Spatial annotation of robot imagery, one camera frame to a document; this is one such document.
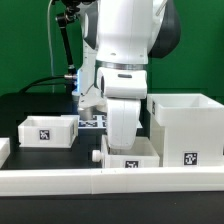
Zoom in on white drawer box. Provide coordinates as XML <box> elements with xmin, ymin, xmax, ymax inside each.
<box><xmin>18</xmin><ymin>116</ymin><xmax>78</xmax><ymax>148</ymax></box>
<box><xmin>92</xmin><ymin>135</ymin><xmax>160</xmax><ymax>168</ymax></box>

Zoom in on white fiducial marker sheet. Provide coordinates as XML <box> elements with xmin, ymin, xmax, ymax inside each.
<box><xmin>61</xmin><ymin>114</ymin><xmax>144</xmax><ymax>130</ymax></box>

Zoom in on white front drawer box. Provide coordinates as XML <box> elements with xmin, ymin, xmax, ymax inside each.
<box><xmin>92</xmin><ymin>135</ymin><xmax>160</xmax><ymax>168</ymax></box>

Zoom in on black base cable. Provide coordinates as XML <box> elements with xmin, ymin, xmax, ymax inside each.
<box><xmin>18</xmin><ymin>75</ymin><xmax>76</xmax><ymax>94</ymax></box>

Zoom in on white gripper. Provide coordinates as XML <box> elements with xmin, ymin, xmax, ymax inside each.
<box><xmin>107</xmin><ymin>99</ymin><xmax>141</xmax><ymax>150</ymax></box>

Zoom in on white drawer cabinet frame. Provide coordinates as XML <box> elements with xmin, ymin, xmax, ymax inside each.
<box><xmin>147</xmin><ymin>94</ymin><xmax>224</xmax><ymax>167</ymax></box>

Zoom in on white fence rail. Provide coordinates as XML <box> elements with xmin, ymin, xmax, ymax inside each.
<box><xmin>0</xmin><ymin>166</ymin><xmax>224</xmax><ymax>196</ymax></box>
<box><xmin>0</xmin><ymin>138</ymin><xmax>10</xmax><ymax>168</ymax></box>

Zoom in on white rear drawer box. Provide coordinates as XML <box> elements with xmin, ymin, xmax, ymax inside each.
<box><xmin>18</xmin><ymin>116</ymin><xmax>78</xmax><ymax>148</ymax></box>

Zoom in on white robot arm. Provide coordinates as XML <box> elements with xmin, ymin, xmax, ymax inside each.
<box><xmin>78</xmin><ymin>0</ymin><xmax>181</xmax><ymax>150</ymax></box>

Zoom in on white hanging cable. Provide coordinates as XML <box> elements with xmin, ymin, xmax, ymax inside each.
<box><xmin>46</xmin><ymin>0</ymin><xmax>56</xmax><ymax>94</ymax></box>

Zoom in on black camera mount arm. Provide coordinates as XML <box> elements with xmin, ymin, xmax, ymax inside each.
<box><xmin>56</xmin><ymin>6</ymin><xmax>78</xmax><ymax>93</ymax></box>

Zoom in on white left fence rail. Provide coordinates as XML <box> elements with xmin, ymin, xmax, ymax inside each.
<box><xmin>0</xmin><ymin>138</ymin><xmax>10</xmax><ymax>168</ymax></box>

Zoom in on white front fence rail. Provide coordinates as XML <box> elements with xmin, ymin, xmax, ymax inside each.
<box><xmin>0</xmin><ymin>166</ymin><xmax>224</xmax><ymax>196</ymax></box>

